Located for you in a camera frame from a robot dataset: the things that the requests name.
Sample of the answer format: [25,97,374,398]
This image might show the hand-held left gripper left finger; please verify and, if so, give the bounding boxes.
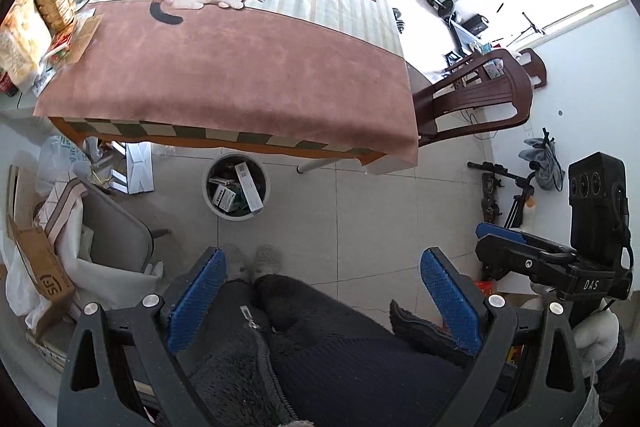
[57,247,228,427]

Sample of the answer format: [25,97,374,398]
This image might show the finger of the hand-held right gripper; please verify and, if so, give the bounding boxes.
[474,237,582,283]
[475,221,577,259]

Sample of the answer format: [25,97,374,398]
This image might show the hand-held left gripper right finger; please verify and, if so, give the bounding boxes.
[420,247,601,427]

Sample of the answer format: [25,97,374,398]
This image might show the white round trash bin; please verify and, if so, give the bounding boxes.
[201,152,272,221]

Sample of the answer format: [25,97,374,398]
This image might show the small white box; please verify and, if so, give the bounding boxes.
[212,186,239,213]

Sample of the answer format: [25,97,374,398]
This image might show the long white box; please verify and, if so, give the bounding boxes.
[235,162,265,212]

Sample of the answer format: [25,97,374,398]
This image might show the person's right forearm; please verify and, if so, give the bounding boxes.
[572,307,640,427]

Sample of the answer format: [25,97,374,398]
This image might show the person's left leg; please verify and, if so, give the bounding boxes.
[215,279,273,335]

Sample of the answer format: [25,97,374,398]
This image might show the grey fuzzy slipper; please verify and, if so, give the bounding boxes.
[252,244,285,281]
[220,244,252,283]

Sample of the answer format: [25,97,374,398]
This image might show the grey cloth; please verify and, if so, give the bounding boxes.
[517,129,567,194]

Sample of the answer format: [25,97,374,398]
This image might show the grey fleece jacket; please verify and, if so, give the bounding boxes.
[187,302,302,427]

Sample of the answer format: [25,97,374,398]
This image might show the grey folding chair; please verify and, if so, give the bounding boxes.
[45,177,173,279]

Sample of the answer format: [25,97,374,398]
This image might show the brown wooden chair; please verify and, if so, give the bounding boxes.
[517,48,549,90]
[412,48,534,148]

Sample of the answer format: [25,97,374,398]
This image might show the white flat carton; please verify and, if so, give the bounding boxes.
[111,141,155,196]

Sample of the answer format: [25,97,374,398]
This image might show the wicker basket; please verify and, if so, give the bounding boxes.
[27,322,72,376]

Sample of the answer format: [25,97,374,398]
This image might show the brown cardboard box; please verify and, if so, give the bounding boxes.
[6,164,77,328]

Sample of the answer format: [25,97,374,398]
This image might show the white bag with pink trim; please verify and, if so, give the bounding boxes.
[42,177,92,253]

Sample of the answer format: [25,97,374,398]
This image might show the white plastic bag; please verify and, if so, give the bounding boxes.
[0,227,42,329]
[37,134,94,198]

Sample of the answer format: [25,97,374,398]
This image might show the table with brown cat cloth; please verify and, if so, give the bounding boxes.
[32,0,421,168]

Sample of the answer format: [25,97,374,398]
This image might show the black barbell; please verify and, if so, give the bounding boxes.
[424,0,457,21]

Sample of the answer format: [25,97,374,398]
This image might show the brown paper sheet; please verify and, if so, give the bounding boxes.
[62,13,104,66]

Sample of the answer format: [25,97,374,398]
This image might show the yellow snack bag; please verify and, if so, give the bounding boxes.
[0,0,54,90]

